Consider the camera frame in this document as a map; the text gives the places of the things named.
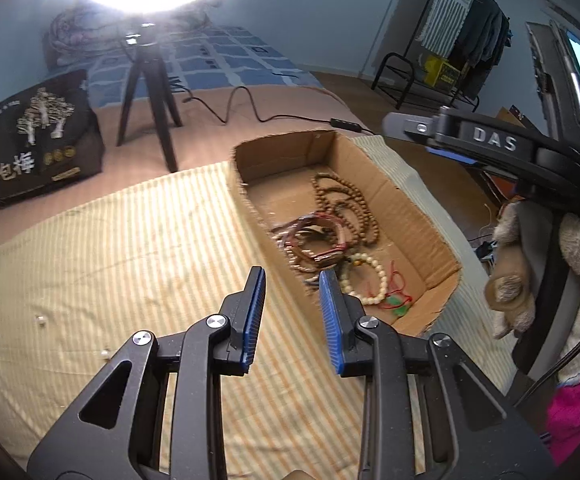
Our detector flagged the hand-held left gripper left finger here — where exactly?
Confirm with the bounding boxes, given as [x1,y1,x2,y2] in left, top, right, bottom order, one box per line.
[27,266,267,480]

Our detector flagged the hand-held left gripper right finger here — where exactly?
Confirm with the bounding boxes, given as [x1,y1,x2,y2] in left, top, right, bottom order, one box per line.
[318,269,556,480]

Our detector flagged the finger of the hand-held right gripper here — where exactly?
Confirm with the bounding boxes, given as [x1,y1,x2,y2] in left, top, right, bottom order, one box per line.
[427,146,493,172]
[382,109,541,163]

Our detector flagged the cardboard box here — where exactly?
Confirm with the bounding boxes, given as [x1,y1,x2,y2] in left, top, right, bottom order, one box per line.
[227,130,463,338]

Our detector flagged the white bead bracelet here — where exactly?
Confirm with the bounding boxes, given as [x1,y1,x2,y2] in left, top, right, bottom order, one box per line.
[340,253,388,306]

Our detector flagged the green pendant with red cord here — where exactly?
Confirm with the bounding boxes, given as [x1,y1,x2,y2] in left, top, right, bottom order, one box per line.
[380,260,416,318]

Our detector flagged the small white bead necklace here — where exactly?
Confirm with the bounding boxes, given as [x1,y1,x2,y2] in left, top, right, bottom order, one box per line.
[287,242,331,273]

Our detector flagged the red leather bracelet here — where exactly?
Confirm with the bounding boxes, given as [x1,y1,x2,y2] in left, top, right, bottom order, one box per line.
[290,212,351,261]

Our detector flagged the brown wooden bead necklace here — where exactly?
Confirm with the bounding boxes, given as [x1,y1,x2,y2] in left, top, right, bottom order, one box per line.
[311,172,382,247]

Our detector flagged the person's right hand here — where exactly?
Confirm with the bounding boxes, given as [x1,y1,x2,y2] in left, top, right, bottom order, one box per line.
[485,201,580,387]

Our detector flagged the person's left hand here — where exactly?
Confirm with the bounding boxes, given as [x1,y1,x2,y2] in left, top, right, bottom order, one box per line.
[280,467,323,480]

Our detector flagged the cardboard sheet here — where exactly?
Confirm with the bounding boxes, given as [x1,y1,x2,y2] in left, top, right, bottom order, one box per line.
[495,105,538,133]

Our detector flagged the yellow box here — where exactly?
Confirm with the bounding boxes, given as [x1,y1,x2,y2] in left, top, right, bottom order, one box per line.
[422,54,461,87]

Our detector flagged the dark hanging clothes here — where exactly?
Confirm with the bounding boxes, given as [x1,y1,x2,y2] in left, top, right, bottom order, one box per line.
[450,0,511,106]

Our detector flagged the black clothes rack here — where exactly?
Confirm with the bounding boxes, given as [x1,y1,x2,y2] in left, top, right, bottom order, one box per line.
[372,0,511,111]

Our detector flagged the striped towel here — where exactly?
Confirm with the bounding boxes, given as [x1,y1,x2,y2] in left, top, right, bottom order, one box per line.
[417,0,478,56]

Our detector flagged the yellow striped cloth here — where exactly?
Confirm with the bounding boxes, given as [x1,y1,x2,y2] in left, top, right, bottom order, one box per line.
[0,132,521,480]

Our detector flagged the tan mattress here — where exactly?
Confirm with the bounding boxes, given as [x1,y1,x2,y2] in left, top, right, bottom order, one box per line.
[0,82,386,253]

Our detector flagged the black tripod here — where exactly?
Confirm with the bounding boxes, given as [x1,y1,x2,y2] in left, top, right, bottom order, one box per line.
[116,22,183,173]

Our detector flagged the black snack bag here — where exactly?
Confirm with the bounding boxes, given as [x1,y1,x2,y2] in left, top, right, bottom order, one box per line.
[0,70,106,208]

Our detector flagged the folded floral quilt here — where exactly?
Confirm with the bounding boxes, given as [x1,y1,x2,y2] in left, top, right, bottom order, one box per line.
[42,7,216,68]

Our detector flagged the black power cable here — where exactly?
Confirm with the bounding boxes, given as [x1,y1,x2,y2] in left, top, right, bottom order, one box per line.
[167,77,376,136]

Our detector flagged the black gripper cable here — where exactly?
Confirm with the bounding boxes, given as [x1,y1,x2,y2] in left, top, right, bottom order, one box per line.
[512,305,580,408]

